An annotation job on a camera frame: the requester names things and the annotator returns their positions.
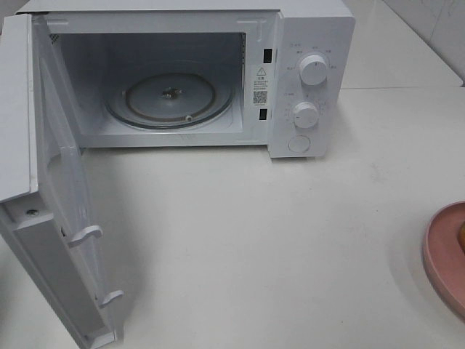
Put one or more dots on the round white door button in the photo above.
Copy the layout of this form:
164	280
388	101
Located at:
299	144

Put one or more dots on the white timer knob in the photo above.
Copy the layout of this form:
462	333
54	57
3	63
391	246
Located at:
306	115

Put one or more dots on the white microwave door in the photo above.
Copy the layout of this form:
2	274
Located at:
47	218

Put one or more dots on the pink round plate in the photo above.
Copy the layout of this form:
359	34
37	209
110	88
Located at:
443	257

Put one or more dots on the burger with lettuce and tomato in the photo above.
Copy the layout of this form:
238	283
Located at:
461	237

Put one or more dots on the glass microwave turntable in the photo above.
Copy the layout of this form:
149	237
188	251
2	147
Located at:
169	101

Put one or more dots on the white warning label sticker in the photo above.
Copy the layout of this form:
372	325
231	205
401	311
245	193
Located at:
260	85

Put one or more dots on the white microwave oven body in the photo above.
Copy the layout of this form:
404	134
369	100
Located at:
107	44

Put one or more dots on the upper white power knob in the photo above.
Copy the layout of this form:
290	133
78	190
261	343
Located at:
313	69

